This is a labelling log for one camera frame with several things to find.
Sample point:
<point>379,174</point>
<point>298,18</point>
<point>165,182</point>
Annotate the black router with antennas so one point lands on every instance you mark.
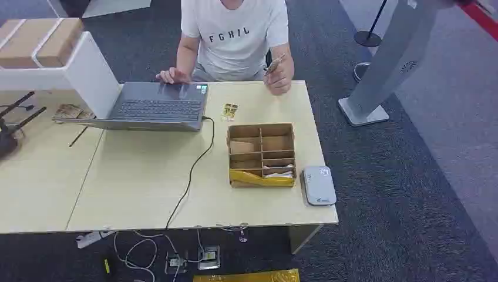
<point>11,126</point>

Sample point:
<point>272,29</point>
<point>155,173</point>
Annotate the yellow plastic bag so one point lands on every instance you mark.
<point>249,276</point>

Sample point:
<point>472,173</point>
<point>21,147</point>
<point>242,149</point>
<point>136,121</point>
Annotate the red barrier belt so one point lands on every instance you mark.
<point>480,17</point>

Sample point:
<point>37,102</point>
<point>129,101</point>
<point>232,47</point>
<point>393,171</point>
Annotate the brown cardboard box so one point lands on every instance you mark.
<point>37,42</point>

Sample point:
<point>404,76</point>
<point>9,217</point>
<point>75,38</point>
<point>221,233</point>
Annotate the stack of cards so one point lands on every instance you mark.
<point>274,64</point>

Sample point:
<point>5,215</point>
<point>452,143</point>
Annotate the white card in box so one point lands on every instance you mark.
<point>278,174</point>

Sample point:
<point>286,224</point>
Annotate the grey kiosk stand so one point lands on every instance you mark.
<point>389,58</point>

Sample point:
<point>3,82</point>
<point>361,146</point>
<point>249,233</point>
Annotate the person's hand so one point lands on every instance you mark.
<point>172,75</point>
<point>279,79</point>

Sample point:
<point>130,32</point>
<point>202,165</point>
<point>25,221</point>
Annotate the brown card pile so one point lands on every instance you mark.
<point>72,112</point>

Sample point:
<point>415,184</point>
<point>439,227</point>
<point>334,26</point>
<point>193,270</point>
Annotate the black pen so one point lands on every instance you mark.
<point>78,136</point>

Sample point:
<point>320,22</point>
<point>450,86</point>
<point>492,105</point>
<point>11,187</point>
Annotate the white power strip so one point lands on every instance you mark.
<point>91,237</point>

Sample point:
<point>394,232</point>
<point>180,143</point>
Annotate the grey card reader device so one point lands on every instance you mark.
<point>318,186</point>

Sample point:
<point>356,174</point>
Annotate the person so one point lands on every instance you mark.
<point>233,43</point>

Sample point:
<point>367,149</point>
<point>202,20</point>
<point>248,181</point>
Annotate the grey laptop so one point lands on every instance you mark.
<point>159,107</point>

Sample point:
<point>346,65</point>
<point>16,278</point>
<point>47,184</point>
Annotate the white shelf stand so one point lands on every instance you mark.
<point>83,72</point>

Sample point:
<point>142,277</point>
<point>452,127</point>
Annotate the wooden compartment box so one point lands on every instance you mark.
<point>261,155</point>

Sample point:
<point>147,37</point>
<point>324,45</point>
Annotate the gold card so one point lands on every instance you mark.
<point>229,111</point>

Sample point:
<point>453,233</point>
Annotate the black power adapter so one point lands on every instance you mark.
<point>176,263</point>

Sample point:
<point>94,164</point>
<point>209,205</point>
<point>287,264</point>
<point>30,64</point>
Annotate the person's right hand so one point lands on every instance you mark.
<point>172,75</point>

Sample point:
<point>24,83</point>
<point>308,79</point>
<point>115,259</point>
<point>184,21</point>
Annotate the person's left hand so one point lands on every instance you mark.
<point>279,79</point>

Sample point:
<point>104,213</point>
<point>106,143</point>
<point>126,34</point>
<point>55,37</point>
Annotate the floor socket box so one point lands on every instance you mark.
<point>209,257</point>

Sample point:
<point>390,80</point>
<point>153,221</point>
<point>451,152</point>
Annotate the black stanchion post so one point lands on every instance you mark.
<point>370,31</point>

